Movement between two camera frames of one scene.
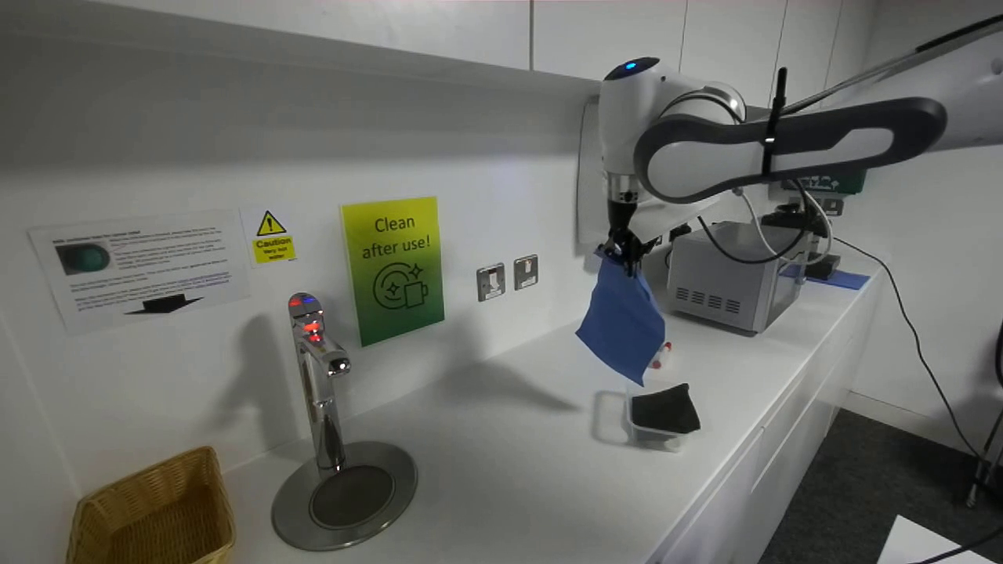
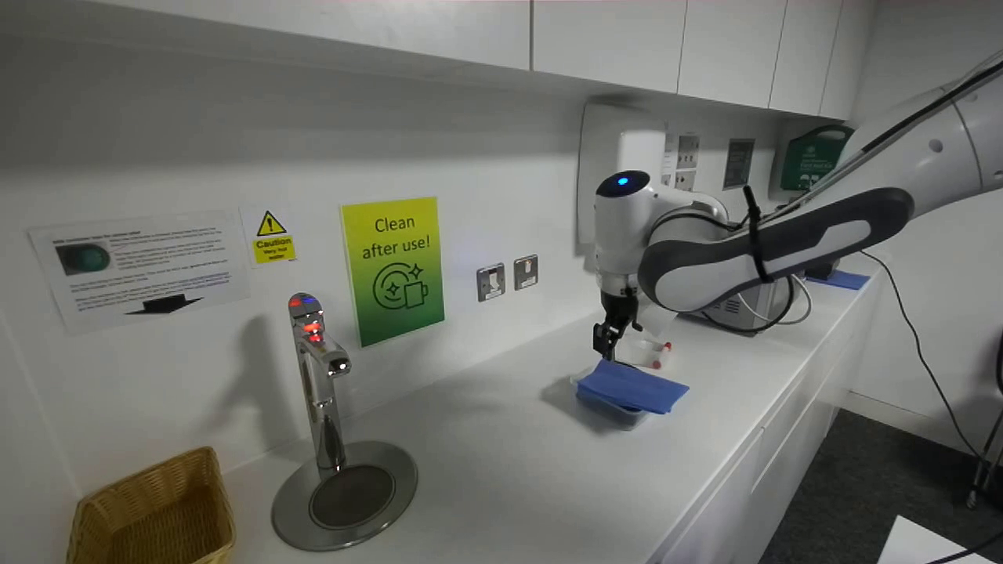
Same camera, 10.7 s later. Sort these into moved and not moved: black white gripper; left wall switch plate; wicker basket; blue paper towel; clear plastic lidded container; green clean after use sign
Moved: black white gripper; blue paper towel
Not moved: left wall switch plate; clear plastic lidded container; wicker basket; green clean after use sign
